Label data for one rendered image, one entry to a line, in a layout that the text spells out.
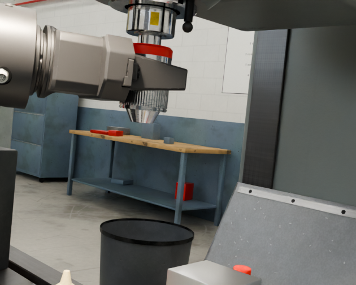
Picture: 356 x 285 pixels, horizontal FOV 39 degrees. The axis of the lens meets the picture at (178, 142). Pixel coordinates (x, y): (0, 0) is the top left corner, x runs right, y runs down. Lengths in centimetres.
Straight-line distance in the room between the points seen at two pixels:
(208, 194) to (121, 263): 373
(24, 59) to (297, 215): 51
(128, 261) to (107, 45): 198
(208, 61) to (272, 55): 532
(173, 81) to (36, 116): 747
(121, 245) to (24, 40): 198
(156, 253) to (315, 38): 168
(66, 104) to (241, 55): 315
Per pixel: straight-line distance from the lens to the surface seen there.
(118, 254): 238
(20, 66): 42
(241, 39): 589
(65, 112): 788
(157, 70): 46
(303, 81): 81
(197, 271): 43
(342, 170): 77
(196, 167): 614
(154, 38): 48
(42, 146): 774
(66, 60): 43
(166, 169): 652
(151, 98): 47
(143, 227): 277
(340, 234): 75
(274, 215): 81
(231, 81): 588
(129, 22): 49
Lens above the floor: 120
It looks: 3 degrees down
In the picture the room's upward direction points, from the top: 6 degrees clockwise
